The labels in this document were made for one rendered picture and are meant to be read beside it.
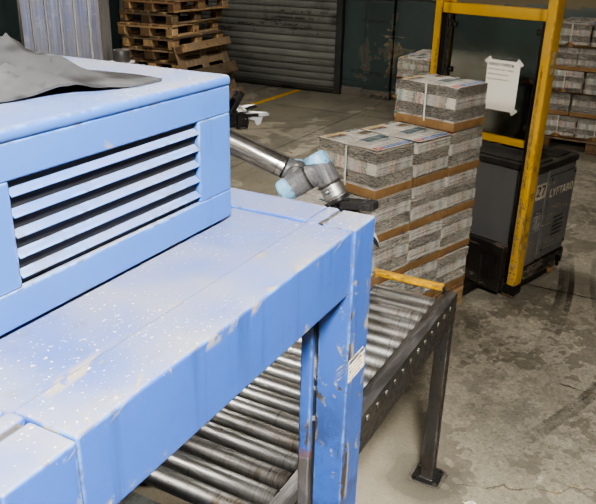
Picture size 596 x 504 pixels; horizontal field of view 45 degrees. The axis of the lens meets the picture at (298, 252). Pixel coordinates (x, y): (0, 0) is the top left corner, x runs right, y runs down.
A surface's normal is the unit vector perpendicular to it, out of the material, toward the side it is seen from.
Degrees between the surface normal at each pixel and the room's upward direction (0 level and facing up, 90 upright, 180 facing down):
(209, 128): 90
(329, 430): 90
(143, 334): 0
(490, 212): 90
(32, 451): 0
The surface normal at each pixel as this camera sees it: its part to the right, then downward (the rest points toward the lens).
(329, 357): -0.48, 0.33
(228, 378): 0.88, 0.21
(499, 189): -0.72, 0.26
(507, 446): 0.02, -0.92
